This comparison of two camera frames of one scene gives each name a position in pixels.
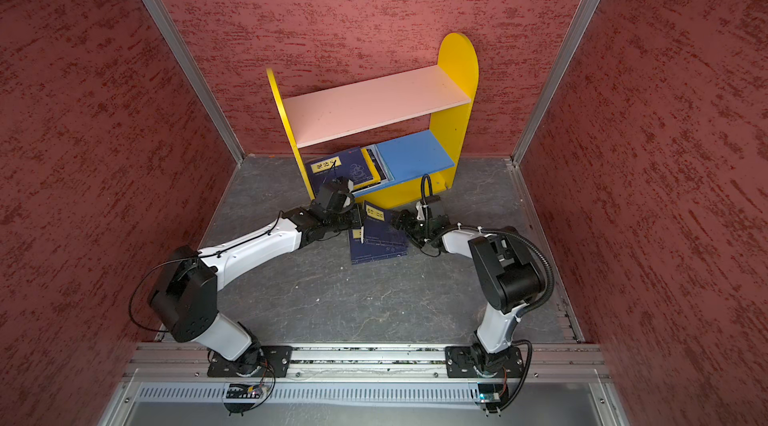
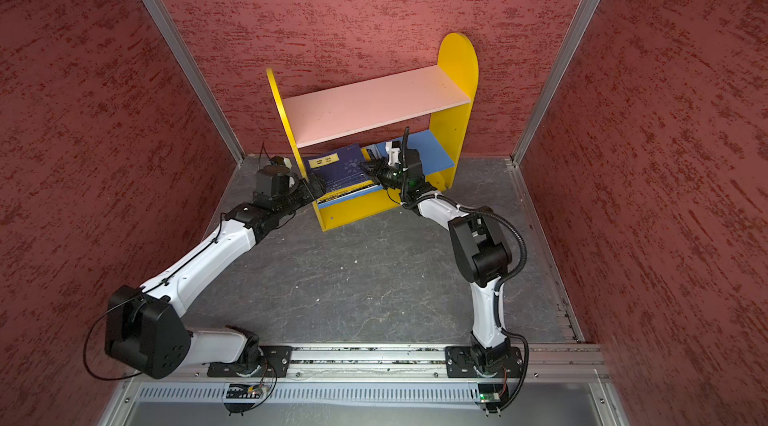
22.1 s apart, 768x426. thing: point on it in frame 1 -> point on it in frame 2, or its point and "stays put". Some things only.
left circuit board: [248, 391] stays put
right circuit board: [490, 393] stays put
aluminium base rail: [190, 362] stays put
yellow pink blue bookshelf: [386, 143] stays put
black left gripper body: [348, 218] -> [298, 196]
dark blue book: [376, 241] -> [338, 168]
